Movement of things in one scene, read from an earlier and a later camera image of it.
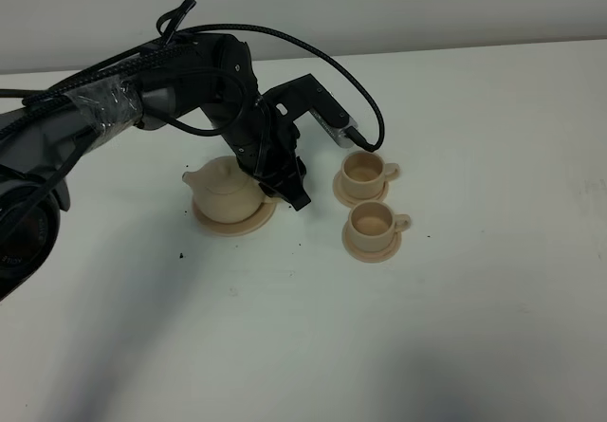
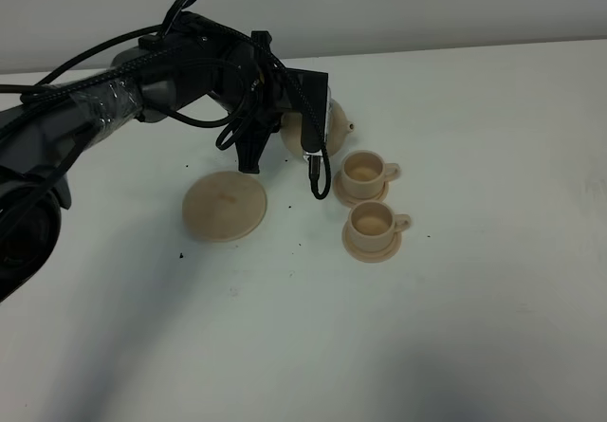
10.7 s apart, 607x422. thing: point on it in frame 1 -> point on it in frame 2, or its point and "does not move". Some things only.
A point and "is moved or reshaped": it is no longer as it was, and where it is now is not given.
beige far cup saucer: (349, 199) does not move
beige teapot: (225, 192) is moved or reshaped
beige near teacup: (372, 226) does not move
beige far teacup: (363, 173) does not move
